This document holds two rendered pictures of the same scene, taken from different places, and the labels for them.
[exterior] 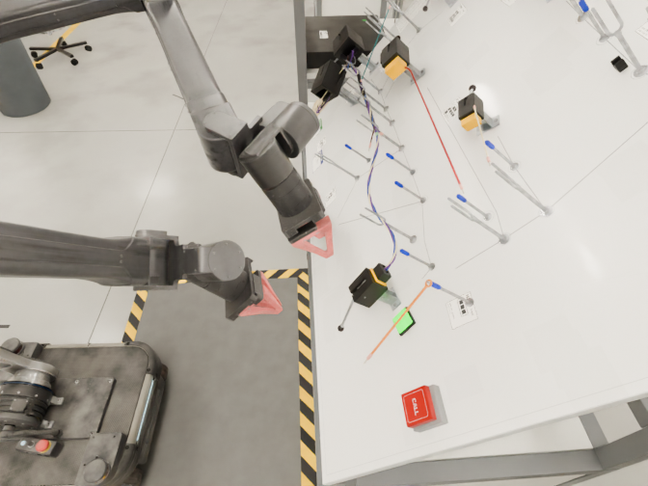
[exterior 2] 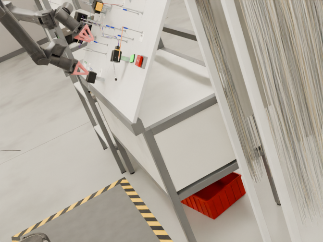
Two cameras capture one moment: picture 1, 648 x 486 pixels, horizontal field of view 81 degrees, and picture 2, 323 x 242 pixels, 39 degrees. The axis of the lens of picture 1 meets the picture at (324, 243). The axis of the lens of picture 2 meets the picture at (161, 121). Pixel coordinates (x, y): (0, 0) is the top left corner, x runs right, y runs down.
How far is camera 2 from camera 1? 1.84 m
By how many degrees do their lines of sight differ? 27
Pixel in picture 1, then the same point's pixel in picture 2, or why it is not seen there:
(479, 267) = (141, 24)
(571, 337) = (156, 11)
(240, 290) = (70, 62)
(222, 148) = (48, 17)
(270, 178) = (64, 17)
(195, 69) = (31, 11)
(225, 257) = (60, 41)
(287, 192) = (70, 20)
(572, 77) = not seen: outside the picture
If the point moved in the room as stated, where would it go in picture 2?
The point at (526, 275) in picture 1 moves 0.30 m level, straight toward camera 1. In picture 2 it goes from (148, 13) to (120, 36)
